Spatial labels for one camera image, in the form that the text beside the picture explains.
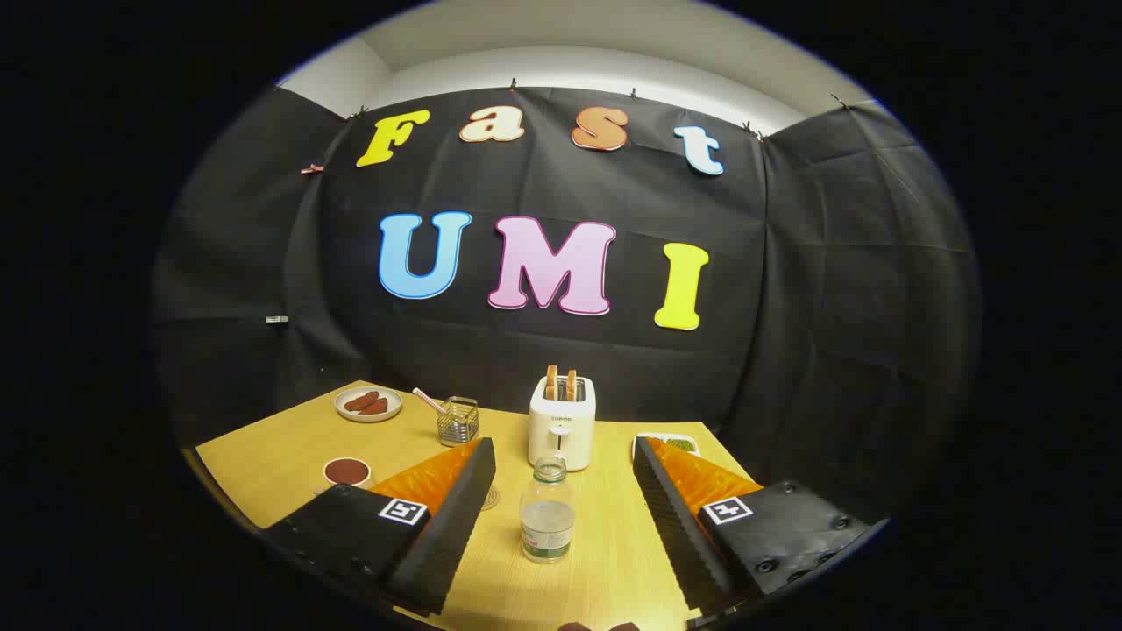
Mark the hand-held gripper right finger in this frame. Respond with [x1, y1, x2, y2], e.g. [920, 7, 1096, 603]
[631, 436, 870, 614]

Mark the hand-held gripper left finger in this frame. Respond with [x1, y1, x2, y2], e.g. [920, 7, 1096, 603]
[263, 436, 497, 616]

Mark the clear plastic juice bottle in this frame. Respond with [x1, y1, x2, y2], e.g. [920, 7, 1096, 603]
[520, 457, 577, 564]

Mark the beige cup with handle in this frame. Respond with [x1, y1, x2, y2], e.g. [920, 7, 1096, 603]
[316, 457, 375, 494]

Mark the white divided bean tray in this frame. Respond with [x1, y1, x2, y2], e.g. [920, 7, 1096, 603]
[632, 432, 700, 463]

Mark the white round plate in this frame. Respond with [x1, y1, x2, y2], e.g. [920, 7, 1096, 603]
[334, 386, 404, 423]

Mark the white toaster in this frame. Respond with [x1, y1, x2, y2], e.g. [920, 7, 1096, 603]
[528, 375, 597, 472]

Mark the wooden table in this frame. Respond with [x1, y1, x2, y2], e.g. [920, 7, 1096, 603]
[195, 379, 768, 631]

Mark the black backdrop cloth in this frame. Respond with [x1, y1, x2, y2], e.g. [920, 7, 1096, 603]
[151, 81, 981, 527]

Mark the metal wire holder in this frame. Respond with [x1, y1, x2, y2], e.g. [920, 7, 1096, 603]
[437, 396, 480, 448]

